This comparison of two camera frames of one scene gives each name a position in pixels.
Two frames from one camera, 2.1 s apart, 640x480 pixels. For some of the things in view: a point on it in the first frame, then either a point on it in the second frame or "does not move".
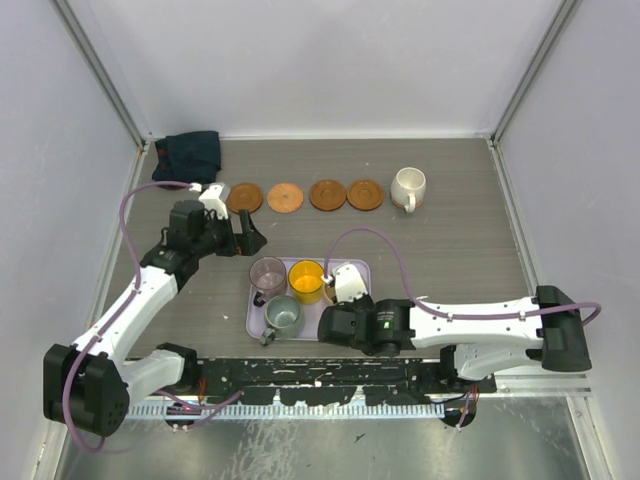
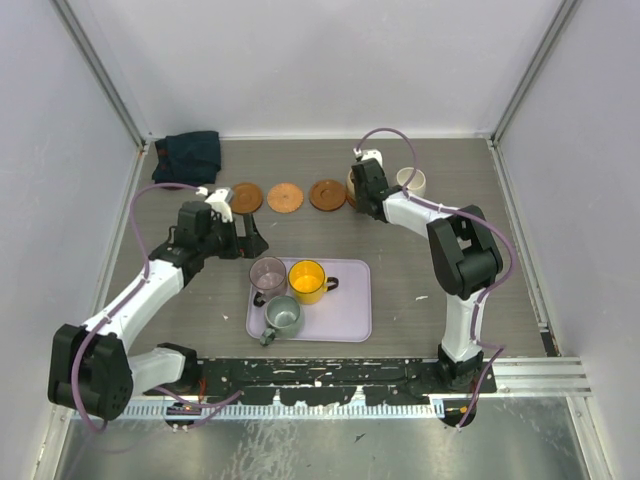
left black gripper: [246, 243] does not move
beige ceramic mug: [330, 293] -> [351, 193]
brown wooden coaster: [244, 195] does not move
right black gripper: [347, 306] -> [359, 205]
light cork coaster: [285, 198] does not move
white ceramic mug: [407, 188] does not move
